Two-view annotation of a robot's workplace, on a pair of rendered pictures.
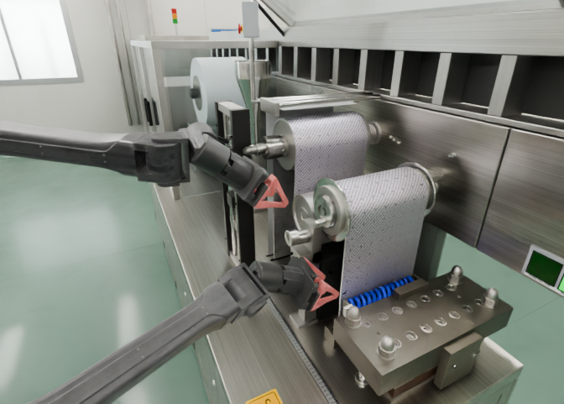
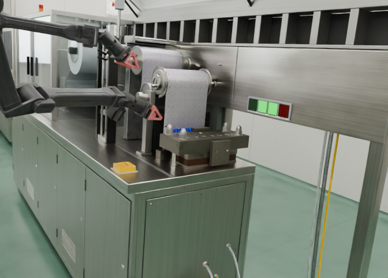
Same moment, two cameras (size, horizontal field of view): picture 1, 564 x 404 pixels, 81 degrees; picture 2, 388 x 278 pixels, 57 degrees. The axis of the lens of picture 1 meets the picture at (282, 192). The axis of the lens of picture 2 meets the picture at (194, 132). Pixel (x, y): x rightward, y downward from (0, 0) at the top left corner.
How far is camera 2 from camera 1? 1.04 m
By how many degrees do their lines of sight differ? 17
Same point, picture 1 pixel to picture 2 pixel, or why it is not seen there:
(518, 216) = (243, 85)
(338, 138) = (165, 58)
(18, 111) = not seen: outside the picture
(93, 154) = (58, 29)
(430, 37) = (209, 11)
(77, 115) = not seen: outside the picture
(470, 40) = (223, 12)
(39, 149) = (33, 26)
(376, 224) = (181, 89)
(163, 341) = (89, 91)
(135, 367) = (80, 93)
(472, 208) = (228, 89)
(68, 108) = not seen: outside the picture
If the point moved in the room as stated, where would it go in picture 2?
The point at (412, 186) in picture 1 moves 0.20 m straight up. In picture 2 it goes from (200, 75) to (203, 32)
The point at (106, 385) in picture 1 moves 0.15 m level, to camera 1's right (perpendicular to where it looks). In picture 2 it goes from (71, 92) to (116, 95)
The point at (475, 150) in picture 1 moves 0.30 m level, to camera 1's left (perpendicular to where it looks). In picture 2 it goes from (228, 60) to (167, 55)
